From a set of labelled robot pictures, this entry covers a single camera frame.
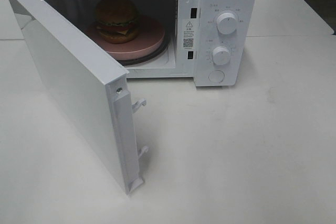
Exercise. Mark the round microwave door button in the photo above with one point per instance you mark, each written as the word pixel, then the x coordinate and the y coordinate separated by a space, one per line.
pixel 216 76

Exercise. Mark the pink round plate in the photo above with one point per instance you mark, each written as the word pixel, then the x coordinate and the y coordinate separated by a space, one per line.
pixel 138 41

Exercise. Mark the white microwave door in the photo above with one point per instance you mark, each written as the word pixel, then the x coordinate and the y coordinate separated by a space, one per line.
pixel 87 84

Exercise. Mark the burger with lettuce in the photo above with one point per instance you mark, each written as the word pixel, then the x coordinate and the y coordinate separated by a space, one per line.
pixel 117 21

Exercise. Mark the lower white microwave knob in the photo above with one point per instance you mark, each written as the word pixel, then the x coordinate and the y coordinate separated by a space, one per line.
pixel 221 56

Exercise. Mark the white microwave knob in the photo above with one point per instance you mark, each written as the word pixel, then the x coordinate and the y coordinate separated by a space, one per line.
pixel 226 22
pixel 221 56

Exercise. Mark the white warning label sticker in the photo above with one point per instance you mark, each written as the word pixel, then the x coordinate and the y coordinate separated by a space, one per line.
pixel 188 33

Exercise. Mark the white microwave oven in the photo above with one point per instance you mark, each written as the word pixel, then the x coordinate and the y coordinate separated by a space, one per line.
pixel 175 61

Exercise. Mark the upper white microwave knob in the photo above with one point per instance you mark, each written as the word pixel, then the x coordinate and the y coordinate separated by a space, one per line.
pixel 226 22

